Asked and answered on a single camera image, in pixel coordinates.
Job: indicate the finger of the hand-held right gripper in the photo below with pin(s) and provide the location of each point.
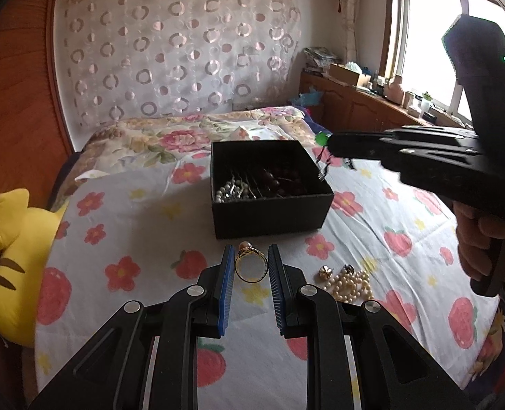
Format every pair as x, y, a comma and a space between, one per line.
363, 151
363, 139

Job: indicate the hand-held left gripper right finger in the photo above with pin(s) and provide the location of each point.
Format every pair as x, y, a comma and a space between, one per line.
276, 299

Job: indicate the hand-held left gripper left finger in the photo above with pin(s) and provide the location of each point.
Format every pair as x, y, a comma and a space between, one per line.
226, 299

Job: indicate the black square box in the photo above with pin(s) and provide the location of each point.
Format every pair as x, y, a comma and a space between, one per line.
269, 218

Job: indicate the pearl hair comb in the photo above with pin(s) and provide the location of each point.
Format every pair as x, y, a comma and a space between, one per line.
231, 190

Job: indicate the person's right hand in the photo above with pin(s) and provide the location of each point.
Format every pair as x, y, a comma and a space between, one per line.
474, 243

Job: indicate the long wooden cabinet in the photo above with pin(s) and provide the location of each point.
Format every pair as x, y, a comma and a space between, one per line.
354, 106

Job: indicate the dark blue blanket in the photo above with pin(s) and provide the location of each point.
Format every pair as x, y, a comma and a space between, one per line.
318, 124

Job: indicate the gold flower earring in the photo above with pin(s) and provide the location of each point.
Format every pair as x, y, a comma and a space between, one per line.
325, 272

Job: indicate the pink jar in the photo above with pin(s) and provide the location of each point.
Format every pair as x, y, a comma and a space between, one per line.
394, 92

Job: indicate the green cap bottle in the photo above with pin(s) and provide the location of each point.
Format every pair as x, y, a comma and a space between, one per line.
425, 103

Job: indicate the cardboard box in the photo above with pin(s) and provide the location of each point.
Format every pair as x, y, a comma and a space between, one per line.
346, 74

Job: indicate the blue plastic bag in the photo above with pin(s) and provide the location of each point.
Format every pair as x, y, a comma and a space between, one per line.
310, 97

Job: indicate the dark round earring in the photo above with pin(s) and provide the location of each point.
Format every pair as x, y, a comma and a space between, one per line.
347, 269

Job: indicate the pile of papers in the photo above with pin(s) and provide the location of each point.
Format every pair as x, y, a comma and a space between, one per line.
318, 57

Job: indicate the strawberry flower print bedsheet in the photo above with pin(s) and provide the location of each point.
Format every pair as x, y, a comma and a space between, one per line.
141, 230

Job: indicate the beige window curtain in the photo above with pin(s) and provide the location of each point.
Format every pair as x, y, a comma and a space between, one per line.
346, 8

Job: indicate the floral quilt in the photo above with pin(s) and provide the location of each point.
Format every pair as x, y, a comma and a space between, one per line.
150, 141

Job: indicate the yellow plush toy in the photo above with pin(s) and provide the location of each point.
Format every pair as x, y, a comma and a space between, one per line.
17, 273

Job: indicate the circle pattern sheer curtain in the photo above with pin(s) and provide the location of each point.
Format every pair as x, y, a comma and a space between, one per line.
171, 42

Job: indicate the brown wooden wardrobe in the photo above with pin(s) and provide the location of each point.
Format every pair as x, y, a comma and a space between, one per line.
17, 94

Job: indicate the wooden frame window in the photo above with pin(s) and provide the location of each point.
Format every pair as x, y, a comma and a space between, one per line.
423, 30

